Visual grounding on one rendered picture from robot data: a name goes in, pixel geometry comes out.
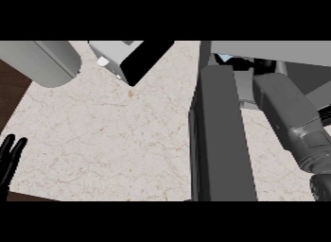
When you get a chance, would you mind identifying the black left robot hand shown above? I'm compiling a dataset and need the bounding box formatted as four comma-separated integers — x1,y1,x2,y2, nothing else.
0,130,29,202

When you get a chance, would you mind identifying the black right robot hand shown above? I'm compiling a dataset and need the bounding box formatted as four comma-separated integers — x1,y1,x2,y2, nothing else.
223,57,279,76

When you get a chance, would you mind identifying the pale blue milk carton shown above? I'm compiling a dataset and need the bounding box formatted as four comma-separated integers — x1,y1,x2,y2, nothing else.
215,53,235,63

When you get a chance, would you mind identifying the dark grey microwave door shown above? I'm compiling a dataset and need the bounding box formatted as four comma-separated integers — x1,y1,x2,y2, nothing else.
189,63,260,202

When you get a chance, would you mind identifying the grey and black appliance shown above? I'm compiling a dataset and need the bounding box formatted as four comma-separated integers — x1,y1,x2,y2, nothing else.
87,40,176,88

